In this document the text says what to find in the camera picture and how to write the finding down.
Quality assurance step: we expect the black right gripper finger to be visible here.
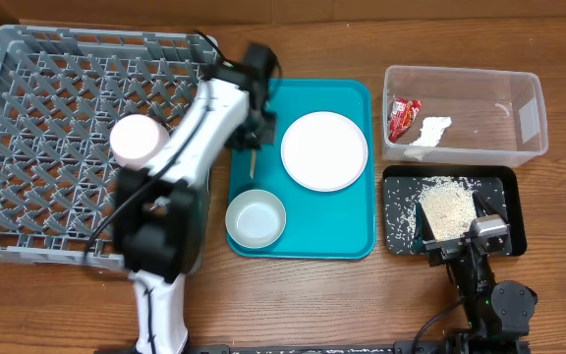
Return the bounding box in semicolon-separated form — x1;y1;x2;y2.
472;191;498;218
414;203;437;244

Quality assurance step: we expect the wooden chopstick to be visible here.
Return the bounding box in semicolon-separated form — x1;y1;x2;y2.
249;149;256;179

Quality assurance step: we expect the white napkin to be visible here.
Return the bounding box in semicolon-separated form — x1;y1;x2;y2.
404;117;452;160

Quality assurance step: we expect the red snack wrapper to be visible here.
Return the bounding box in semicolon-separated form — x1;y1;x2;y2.
388;96;422;143

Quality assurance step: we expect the white rice bowl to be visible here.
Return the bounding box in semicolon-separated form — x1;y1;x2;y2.
109;114;169;170

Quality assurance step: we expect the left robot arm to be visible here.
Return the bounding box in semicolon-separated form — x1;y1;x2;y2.
111;43;280;353

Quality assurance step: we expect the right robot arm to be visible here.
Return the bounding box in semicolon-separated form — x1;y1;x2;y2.
410;192;538;353

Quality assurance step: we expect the black food waste tray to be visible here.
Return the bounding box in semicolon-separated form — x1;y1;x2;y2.
382;164;528;257

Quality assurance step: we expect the pile of rice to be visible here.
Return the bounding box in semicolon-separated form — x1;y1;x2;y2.
385;175;483;242

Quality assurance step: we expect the large white plate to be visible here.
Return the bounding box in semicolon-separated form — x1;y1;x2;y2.
280;111;369;192

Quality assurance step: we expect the teal plastic tray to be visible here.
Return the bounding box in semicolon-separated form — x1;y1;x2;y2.
227;79;376;260

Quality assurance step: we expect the grey shallow bowl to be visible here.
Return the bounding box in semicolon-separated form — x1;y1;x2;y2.
225;189;287;249

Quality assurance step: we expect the clear plastic bin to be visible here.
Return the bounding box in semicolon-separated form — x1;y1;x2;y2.
381;65;549;167

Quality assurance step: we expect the grey plastic dish rack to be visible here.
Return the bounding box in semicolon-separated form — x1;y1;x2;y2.
0;26;217;270

